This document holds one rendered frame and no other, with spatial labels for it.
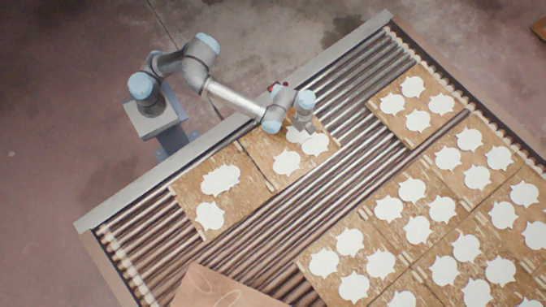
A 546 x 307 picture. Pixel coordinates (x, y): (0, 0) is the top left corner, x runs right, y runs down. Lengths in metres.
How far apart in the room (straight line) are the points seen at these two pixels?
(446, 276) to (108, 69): 2.86
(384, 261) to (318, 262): 0.31
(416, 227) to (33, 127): 2.83
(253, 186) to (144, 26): 2.16
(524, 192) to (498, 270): 0.42
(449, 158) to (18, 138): 3.01
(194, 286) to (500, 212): 1.48
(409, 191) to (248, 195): 0.80
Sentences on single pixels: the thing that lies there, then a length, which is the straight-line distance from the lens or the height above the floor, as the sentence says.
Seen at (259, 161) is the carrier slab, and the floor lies 0.94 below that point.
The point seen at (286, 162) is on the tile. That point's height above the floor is 0.95.
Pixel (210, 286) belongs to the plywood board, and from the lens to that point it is 1.71.
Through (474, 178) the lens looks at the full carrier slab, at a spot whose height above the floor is 0.95.
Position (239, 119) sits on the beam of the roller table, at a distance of 2.01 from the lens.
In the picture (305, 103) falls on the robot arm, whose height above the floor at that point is 1.33.
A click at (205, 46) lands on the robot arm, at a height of 1.42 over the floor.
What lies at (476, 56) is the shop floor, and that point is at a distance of 3.77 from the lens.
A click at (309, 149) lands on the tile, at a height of 0.95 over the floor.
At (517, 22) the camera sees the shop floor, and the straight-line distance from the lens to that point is 4.16.
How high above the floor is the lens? 2.73
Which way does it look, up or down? 71 degrees down
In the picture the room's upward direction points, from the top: 4 degrees clockwise
